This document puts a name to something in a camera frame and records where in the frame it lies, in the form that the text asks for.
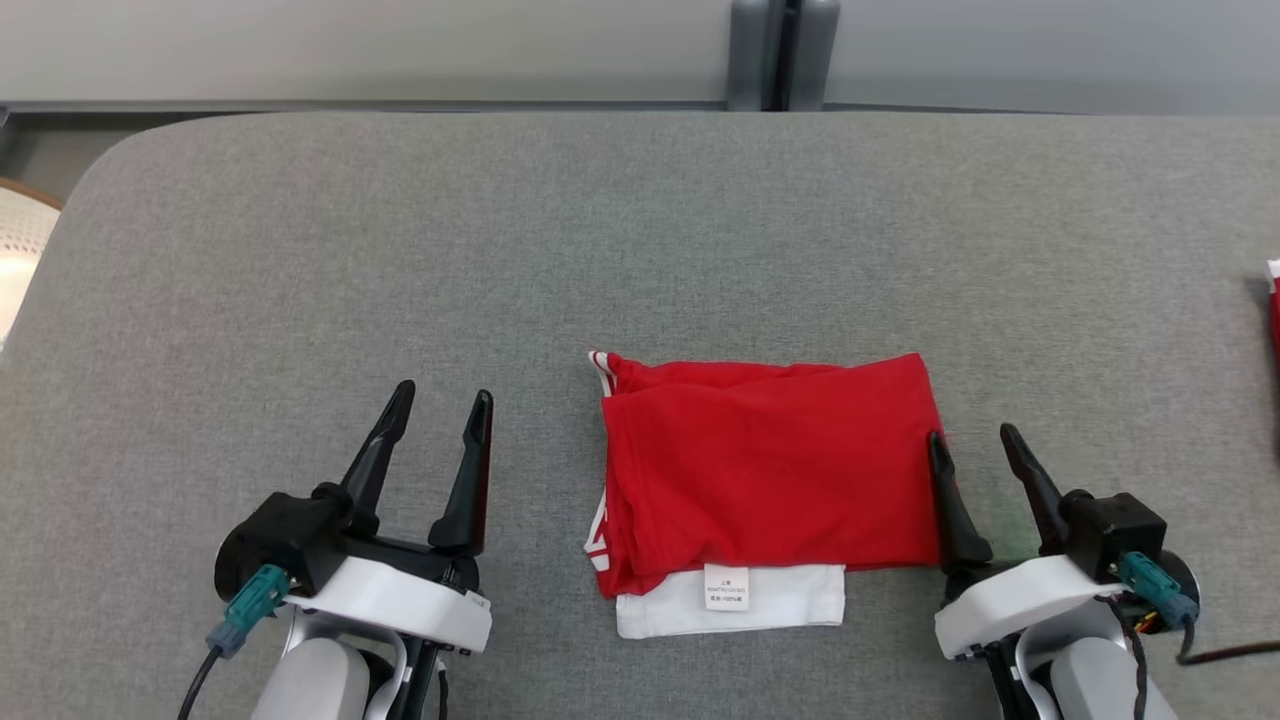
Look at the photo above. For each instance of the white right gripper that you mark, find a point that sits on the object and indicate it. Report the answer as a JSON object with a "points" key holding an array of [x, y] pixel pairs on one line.
{"points": [[1020, 600]]}

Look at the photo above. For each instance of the red basketball jersey white sleeves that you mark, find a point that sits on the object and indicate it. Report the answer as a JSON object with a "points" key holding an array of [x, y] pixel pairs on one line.
{"points": [[770, 470]]}

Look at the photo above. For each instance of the beige perforated laundry basket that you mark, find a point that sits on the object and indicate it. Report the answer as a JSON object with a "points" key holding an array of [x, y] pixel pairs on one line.
{"points": [[20, 250]]}

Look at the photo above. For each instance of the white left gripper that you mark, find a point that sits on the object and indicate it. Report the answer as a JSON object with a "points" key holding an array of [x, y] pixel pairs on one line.
{"points": [[400, 600]]}

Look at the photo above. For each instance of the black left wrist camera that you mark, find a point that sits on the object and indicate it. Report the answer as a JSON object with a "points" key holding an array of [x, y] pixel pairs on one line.
{"points": [[280, 530]]}

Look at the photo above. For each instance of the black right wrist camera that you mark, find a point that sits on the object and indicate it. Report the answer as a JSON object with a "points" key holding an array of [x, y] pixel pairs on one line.
{"points": [[1115, 530]]}

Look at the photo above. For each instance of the red shorts with white stripe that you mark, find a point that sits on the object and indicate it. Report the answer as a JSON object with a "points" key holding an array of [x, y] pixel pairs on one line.
{"points": [[1275, 310]]}

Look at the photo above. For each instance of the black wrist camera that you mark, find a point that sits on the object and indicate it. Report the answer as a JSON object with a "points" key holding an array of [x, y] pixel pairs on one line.
{"points": [[1115, 530], [280, 530]]}

